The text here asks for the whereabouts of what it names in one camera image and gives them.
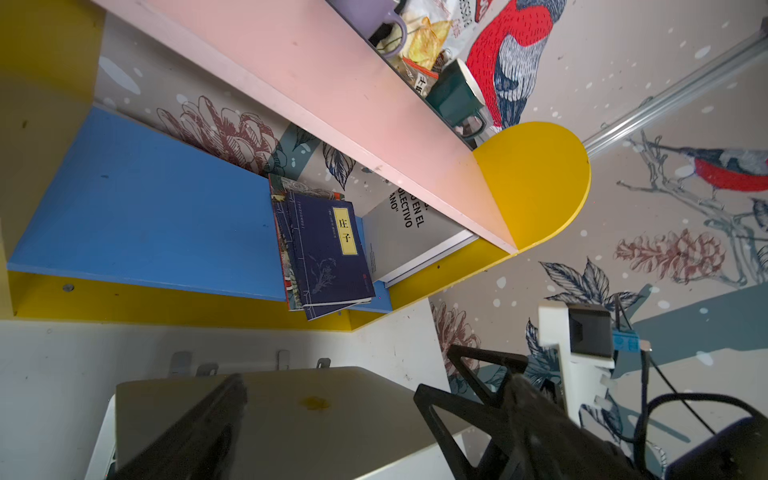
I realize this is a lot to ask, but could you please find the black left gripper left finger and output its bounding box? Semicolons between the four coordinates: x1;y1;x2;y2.
114;374;248;479

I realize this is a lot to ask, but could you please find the yellow pink blue shelf unit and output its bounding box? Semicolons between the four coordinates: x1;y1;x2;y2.
1;1;592;331

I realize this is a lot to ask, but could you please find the dark blue book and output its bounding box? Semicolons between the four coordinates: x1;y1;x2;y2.
283;192;375;321

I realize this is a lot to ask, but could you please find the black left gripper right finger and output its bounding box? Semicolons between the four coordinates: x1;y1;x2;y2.
503;374;636;479

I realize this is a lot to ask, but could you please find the green mug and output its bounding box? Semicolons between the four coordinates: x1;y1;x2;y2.
426;59;487;140

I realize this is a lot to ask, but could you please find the white grey book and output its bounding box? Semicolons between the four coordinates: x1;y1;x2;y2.
362;189;478;287

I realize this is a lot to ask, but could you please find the purple mug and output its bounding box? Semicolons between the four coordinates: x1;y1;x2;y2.
328;0;408;58

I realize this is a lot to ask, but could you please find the silver folding laptop stand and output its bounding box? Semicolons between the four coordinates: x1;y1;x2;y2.
155;346;332;378

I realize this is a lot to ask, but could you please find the Chuba chips bag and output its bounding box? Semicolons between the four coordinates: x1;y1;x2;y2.
376;0;492;97

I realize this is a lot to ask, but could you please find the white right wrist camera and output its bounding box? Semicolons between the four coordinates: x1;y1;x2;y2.
538;300;651;424

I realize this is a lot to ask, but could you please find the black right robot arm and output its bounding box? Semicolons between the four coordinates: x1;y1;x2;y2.
414;345;767;479

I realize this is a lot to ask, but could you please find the stack of books underneath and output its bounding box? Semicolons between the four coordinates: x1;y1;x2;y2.
268;173;345;312

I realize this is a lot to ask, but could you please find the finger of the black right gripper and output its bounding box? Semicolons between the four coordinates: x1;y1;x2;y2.
414;345;528;479

